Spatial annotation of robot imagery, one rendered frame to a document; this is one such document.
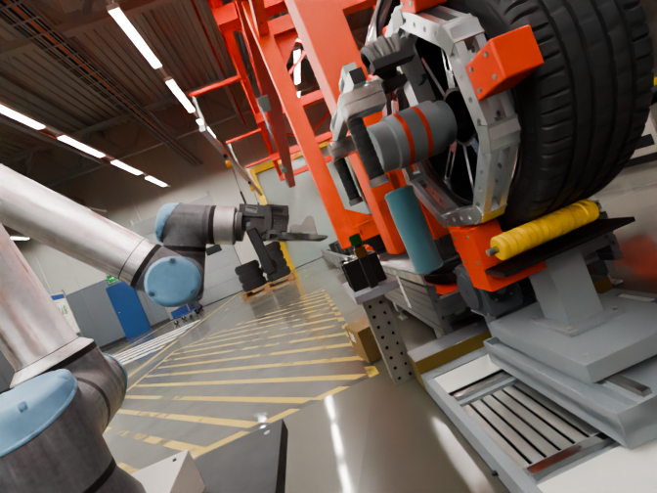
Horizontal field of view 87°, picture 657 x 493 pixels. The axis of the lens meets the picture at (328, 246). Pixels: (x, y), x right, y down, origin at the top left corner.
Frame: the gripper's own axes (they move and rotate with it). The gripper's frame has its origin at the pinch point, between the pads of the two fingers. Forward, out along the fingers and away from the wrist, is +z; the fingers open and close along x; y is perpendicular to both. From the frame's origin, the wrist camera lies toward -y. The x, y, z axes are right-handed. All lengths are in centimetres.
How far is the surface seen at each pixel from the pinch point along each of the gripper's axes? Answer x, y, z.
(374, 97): -14.2, 29.1, 7.8
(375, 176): -12.9, 13.0, 9.1
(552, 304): 1, -14, 63
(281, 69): 236, 168, -17
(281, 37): 242, 202, -18
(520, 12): -29, 40, 29
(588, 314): -3, -16, 70
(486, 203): -11.4, 9.3, 35.0
